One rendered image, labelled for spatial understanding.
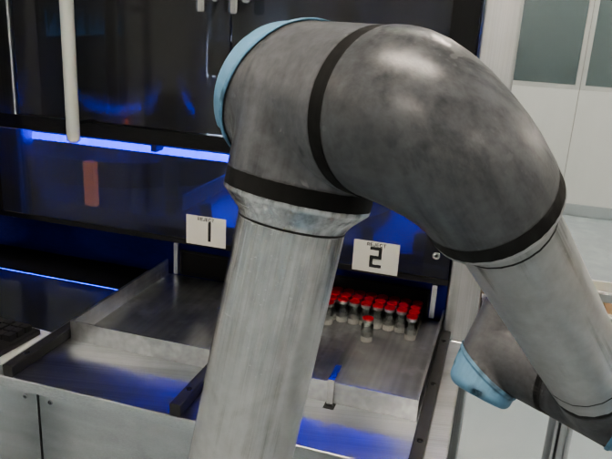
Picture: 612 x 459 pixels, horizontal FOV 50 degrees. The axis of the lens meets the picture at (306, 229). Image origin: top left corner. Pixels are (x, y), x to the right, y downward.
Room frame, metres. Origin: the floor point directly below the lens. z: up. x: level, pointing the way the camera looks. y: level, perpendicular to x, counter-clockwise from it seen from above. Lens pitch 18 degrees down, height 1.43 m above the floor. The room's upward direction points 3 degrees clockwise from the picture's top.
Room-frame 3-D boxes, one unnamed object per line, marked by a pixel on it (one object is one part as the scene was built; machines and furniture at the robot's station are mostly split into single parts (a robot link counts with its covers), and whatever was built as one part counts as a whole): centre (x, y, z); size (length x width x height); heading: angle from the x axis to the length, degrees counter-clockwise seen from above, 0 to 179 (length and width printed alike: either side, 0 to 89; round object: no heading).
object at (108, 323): (1.15, 0.22, 0.90); 0.34 x 0.26 x 0.04; 164
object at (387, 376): (1.03, -0.10, 0.90); 0.34 x 0.26 x 0.04; 163
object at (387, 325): (1.14, -0.13, 0.91); 0.18 x 0.02 x 0.05; 73
